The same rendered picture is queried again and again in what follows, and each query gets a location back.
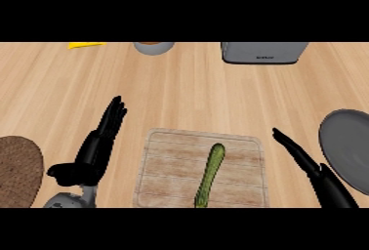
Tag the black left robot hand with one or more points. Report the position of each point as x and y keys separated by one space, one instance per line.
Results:
x=96 y=150

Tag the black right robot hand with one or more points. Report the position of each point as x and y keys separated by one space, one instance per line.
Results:
x=331 y=188

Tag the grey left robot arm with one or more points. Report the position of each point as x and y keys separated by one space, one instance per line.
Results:
x=72 y=198

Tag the grey pan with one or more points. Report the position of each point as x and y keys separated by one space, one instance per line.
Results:
x=348 y=149

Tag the pale wooden cutting board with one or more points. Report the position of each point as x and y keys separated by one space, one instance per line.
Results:
x=162 y=172

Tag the green squash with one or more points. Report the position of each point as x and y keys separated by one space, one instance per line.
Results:
x=210 y=172

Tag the brown woven placemat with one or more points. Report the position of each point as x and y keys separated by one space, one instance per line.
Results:
x=18 y=172

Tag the yellow flat object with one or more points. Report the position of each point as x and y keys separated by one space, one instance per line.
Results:
x=84 y=44

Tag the grey cup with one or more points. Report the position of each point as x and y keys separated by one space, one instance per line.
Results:
x=154 y=48

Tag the grey appliance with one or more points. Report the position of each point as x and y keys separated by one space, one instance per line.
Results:
x=263 y=52

